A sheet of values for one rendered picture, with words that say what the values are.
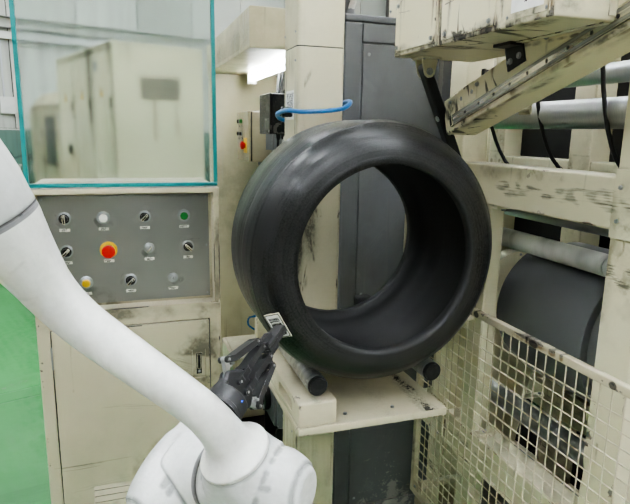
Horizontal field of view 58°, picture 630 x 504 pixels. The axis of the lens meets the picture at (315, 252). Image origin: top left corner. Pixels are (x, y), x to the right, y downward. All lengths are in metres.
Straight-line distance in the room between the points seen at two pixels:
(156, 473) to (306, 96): 0.99
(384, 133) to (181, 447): 0.70
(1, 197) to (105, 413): 1.35
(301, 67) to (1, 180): 0.97
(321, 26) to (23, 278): 1.05
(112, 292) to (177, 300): 0.20
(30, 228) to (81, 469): 1.43
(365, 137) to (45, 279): 0.68
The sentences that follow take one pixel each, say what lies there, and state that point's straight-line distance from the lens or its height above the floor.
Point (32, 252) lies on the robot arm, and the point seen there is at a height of 1.30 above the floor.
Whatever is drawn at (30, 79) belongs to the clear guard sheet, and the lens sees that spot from 1.84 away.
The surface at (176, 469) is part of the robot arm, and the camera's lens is 0.92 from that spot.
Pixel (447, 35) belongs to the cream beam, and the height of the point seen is 1.65.
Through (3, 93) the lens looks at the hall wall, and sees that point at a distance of 10.18.
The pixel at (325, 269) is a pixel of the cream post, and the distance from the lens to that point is 1.60.
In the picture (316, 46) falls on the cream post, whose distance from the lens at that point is 1.56.
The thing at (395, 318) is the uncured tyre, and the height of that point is 0.96.
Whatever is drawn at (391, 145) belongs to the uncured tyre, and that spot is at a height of 1.42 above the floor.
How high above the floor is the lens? 1.44
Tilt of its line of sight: 12 degrees down
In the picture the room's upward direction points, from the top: 1 degrees clockwise
